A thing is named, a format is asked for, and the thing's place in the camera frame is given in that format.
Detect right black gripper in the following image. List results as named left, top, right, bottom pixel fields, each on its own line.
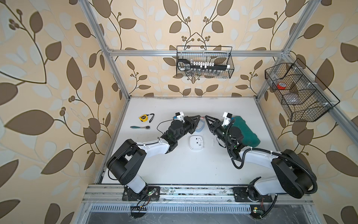
left=206, top=115, right=232, bottom=149

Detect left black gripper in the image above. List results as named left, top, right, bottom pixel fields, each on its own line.
left=173, top=114, right=199, bottom=143

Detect light blue alarm clock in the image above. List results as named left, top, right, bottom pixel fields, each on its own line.
left=195, top=119, right=206, bottom=133

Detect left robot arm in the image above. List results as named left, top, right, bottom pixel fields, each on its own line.
left=106, top=115, right=201, bottom=196

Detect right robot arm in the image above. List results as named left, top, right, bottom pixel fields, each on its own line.
left=204, top=114, right=318, bottom=202

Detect green plastic case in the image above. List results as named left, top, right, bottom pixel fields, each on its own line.
left=232, top=116, right=261, bottom=147

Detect yellow tape measure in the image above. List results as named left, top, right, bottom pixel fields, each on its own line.
left=139, top=113, right=155, bottom=123

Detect red tape roll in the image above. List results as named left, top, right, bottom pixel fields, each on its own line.
left=277, top=82, right=287, bottom=90

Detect clear plastic bag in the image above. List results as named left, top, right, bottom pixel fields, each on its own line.
left=283, top=92, right=301, bottom=105

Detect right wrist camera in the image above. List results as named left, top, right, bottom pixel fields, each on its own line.
left=222, top=112, right=232, bottom=127

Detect teal handled ratchet tool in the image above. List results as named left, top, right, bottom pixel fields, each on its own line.
left=130, top=126, right=150, bottom=130

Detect socket bit rail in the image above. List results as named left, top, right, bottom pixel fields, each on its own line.
left=194, top=62, right=231, bottom=71

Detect black handled scissors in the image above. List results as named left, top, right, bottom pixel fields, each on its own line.
left=177, top=59, right=196, bottom=71

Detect back black wire basket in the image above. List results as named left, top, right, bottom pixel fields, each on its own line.
left=176, top=45, right=235, bottom=79

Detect black wire basket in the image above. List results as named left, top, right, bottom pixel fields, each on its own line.
left=176, top=45, right=235, bottom=79
left=265, top=58, right=340, bottom=122

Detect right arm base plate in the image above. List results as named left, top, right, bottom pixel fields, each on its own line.
left=233, top=187, right=273, bottom=203

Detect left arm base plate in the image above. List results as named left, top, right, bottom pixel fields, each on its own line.
left=122, top=186, right=161, bottom=202

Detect right black wire basket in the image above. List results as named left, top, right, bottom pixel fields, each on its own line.
left=265, top=58, right=340, bottom=122

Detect aluminium front rail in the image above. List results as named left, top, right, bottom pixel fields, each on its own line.
left=81, top=184, right=314, bottom=204

